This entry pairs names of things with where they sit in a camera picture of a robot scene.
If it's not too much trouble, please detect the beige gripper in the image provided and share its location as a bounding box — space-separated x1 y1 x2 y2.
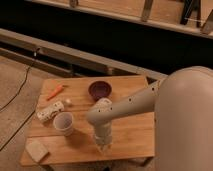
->
93 123 112 151

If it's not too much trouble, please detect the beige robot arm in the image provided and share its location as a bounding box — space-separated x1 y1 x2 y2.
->
86 66 213 171

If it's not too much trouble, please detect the translucent plastic cup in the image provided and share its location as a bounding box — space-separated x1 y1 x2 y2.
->
53 112 73 136

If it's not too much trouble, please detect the dark purple bowl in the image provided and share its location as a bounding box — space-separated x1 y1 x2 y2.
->
88 81 112 101

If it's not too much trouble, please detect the white patterned can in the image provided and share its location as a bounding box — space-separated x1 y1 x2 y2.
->
37 101 64 123

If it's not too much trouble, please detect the orange carrot toy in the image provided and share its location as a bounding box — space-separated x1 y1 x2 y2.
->
46 85 67 101

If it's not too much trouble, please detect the beige sponge block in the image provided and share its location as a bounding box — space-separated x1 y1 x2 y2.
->
26 140 49 163

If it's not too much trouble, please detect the black floor cable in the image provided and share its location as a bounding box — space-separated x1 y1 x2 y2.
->
0 47 42 152

